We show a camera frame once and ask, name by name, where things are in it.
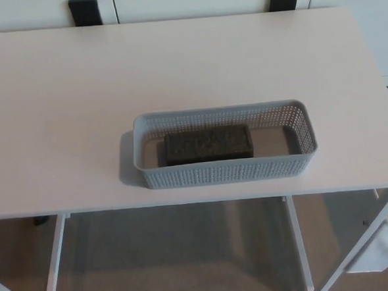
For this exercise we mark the dark felt board eraser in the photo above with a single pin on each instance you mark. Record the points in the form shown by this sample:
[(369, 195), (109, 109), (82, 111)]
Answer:
[(208, 144)]

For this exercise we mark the grey perforated plastic basket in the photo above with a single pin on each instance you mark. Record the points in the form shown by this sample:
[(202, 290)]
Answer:
[(229, 176)]

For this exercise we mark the white fabric hanging pocket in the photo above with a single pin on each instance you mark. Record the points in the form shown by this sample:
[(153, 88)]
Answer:
[(376, 251)]

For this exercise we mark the white metal frame desk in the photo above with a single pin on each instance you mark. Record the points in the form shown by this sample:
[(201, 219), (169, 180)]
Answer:
[(208, 59)]

